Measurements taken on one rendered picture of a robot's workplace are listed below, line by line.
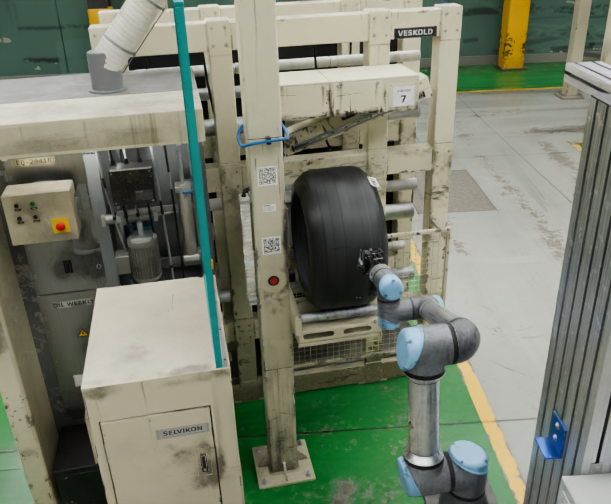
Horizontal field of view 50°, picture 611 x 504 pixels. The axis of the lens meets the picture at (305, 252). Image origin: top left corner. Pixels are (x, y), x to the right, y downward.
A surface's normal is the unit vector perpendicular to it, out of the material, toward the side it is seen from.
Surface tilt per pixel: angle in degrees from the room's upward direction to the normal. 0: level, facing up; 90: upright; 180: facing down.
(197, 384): 90
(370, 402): 0
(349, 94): 90
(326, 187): 21
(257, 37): 90
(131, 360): 0
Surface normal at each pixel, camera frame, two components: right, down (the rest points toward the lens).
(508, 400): -0.03, -0.89
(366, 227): 0.15, -0.09
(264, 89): 0.20, 0.44
